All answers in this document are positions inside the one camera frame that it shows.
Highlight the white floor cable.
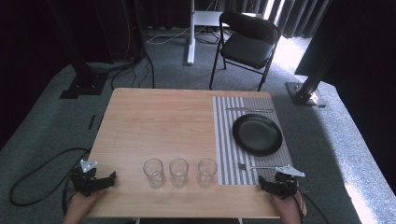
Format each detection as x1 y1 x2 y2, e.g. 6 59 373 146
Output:
145 27 191 46

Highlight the grey striped placemat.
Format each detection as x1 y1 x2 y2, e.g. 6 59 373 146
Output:
212 96 294 187

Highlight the long black floor cable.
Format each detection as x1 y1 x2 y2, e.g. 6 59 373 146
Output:
8 147 92 207

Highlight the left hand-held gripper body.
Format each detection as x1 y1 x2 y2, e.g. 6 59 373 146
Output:
70 159 107 198

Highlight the white desk leg stand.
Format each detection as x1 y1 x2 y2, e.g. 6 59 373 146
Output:
186 0 224 66

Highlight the grey curtain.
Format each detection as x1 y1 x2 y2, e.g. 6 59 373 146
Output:
214 0 332 39

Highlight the black cable bundle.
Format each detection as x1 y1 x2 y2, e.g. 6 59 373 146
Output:
110 51 156 90

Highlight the black slanted metal stand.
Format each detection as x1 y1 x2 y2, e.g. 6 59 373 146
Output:
285 18 344 108

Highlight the person's left hand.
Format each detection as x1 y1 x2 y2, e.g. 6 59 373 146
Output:
62 189 107 224

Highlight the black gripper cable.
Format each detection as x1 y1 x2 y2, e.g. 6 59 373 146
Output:
61 175 79 217
291 185 332 224

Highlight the clear drinking glass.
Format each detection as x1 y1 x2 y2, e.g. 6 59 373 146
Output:
168 158 190 189
142 158 165 189
197 158 219 189

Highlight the silver fork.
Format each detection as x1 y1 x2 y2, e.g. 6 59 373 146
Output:
237 162 283 172

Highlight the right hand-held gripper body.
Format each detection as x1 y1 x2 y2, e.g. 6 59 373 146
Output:
270 164 306 201

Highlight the person's right hand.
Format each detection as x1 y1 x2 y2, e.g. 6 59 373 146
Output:
268 189 308 224

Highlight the black round plate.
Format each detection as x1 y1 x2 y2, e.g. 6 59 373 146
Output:
232 113 284 157

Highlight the black folding chair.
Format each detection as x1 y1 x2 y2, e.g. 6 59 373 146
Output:
208 10 282 92

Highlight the silver table knife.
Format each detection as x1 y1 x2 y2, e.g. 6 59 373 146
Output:
225 106 275 114

